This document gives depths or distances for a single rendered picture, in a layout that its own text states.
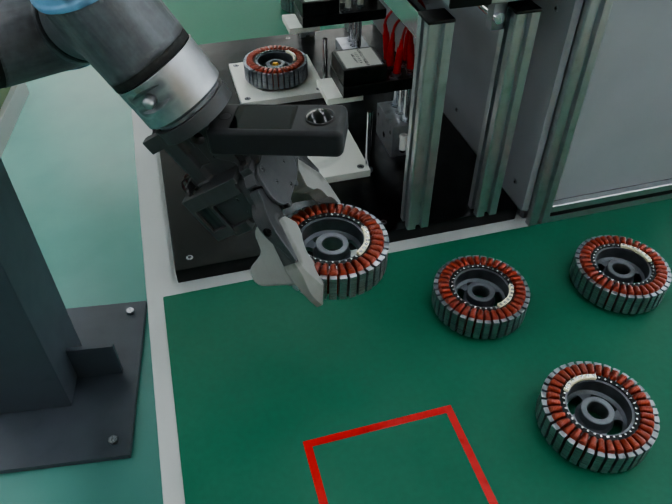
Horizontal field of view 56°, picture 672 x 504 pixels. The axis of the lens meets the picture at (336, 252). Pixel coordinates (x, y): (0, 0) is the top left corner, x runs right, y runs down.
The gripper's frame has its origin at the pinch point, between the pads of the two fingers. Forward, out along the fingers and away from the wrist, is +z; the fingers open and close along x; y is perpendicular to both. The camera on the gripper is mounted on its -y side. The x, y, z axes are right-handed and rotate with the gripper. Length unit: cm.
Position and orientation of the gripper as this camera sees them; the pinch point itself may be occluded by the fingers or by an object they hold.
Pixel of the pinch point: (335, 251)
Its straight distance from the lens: 63.1
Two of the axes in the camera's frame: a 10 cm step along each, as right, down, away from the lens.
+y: -8.3, 3.1, 4.6
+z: 5.4, 6.5, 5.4
